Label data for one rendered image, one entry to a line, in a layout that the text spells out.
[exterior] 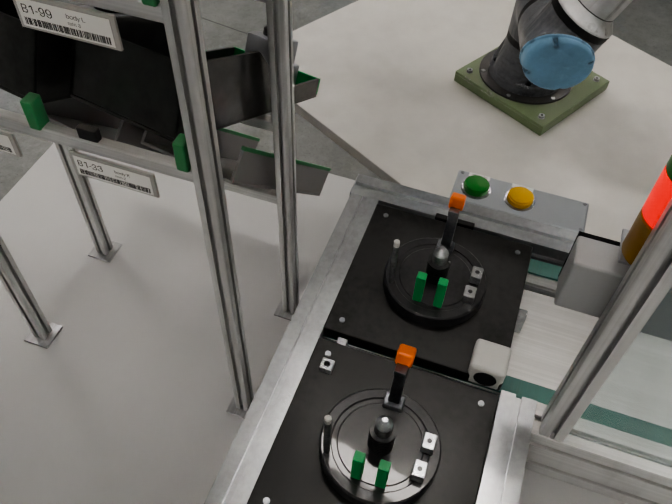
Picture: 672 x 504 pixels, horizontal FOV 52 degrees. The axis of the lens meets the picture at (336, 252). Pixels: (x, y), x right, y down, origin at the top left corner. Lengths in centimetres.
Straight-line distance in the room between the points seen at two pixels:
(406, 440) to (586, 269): 29
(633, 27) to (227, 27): 182
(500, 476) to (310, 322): 31
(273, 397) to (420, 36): 97
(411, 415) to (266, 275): 38
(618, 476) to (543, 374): 16
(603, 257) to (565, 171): 66
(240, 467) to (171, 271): 40
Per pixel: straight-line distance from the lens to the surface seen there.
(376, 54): 153
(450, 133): 136
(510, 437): 89
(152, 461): 97
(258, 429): 86
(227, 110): 71
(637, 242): 65
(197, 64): 53
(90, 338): 108
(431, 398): 87
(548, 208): 112
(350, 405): 83
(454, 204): 94
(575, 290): 71
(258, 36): 84
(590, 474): 96
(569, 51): 122
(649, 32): 352
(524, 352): 100
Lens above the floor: 174
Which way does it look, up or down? 51 degrees down
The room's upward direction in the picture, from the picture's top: 3 degrees clockwise
